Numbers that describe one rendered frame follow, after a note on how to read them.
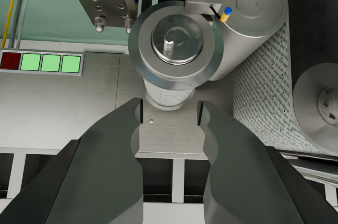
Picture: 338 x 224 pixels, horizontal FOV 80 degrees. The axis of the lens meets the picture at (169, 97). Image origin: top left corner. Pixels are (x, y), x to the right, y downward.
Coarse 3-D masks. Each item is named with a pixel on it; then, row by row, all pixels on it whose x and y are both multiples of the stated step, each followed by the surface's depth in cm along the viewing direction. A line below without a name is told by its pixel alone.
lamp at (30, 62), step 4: (24, 56) 62; (28, 56) 62; (32, 56) 62; (36, 56) 62; (24, 60) 62; (28, 60) 62; (32, 60) 62; (36, 60) 62; (24, 64) 62; (28, 64) 62; (32, 64) 62; (36, 64) 62; (24, 68) 61; (28, 68) 61; (32, 68) 62; (36, 68) 62
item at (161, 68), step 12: (156, 12) 31; (168, 12) 31; (180, 12) 31; (144, 24) 30; (204, 24) 31; (144, 36) 30; (204, 36) 30; (144, 48) 30; (204, 48) 30; (144, 60) 29; (156, 60) 29; (204, 60) 30; (156, 72) 29; (168, 72) 29; (180, 72) 29; (192, 72) 29
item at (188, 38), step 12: (156, 24) 29; (168, 24) 29; (180, 24) 30; (192, 24) 30; (156, 36) 29; (180, 36) 29; (192, 36) 29; (156, 48) 29; (180, 48) 29; (192, 48) 29; (168, 60) 29; (180, 60) 29; (192, 60) 30
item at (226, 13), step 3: (213, 9) 29; (225, 9) 26; (228, 9) 26; (231, 9) 26; (216, 12) 29; (225, 12) 26; (228, 12) 26; (216, 15) 28; (222, 15) 27; (225, 15) 26; (228, 15) 26; (219, 18) 28; (222, 18) 27; (225, 18) 27; (222, 21) 27; (225, 21) 27
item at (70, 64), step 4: (64, 56) 63; (68, 56) 63; (72, 56) 63; (64, 60) 62; (68, 60) 62; (72, 60) 63; (76, 60) 63; (64, 64) 62; (68, 64) 62; (72, 64) 62; (76, 64) 62; (64, 68) 62; (68, 68) 62; (72, 68) 62; (76, 68) 62
